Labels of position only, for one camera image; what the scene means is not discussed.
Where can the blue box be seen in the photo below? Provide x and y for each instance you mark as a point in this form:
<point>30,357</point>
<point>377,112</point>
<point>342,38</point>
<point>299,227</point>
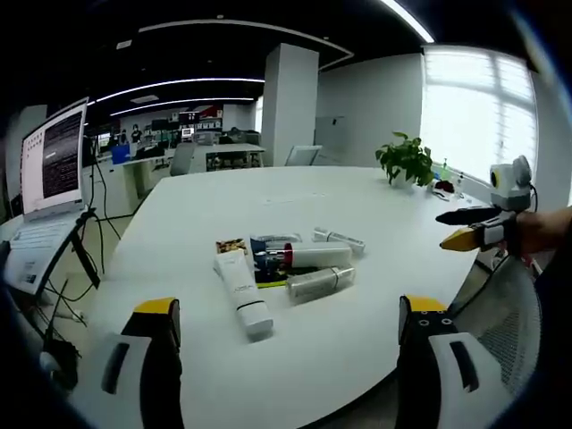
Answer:
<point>120,154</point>

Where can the grey mesh office chair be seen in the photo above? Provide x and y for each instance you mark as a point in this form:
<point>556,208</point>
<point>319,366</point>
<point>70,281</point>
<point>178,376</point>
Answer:
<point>500,313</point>

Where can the white laptop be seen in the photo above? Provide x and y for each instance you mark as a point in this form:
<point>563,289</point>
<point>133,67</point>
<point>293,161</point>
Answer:
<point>53,161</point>

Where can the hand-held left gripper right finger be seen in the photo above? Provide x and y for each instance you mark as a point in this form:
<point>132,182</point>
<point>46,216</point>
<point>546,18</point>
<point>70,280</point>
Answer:
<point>429,357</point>

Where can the white skincare bottle red cap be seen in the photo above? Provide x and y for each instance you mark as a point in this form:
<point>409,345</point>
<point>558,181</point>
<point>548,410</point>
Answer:
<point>319,255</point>

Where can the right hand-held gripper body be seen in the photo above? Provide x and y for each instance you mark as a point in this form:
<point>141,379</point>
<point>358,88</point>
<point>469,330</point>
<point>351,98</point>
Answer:
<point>509,187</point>

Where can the red object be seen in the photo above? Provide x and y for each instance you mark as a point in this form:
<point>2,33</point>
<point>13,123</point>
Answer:
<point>444,185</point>

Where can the black laptop stand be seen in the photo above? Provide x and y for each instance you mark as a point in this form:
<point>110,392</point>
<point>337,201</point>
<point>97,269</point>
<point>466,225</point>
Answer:
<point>82,250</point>

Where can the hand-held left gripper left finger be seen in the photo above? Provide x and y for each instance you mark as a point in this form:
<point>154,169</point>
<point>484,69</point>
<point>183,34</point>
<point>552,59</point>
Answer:
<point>134,357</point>

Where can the small white skincare tube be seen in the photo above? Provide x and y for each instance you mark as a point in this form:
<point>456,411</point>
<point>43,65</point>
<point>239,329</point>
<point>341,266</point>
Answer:
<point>339,238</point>

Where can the small green bottle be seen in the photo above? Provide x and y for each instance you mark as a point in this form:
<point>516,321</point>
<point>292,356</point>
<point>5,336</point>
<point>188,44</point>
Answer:
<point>444,169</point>

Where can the blue skincare product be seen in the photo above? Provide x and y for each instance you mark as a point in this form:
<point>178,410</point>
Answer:
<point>266,254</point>

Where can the potted green plant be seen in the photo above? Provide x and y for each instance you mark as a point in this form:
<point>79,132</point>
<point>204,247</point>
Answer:
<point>404,158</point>

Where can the silver skincare bottle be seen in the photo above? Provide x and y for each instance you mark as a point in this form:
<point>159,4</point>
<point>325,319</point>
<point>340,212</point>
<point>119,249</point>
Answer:
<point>319,282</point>

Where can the yellow green flat packet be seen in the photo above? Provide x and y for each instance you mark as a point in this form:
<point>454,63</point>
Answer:
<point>270,279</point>

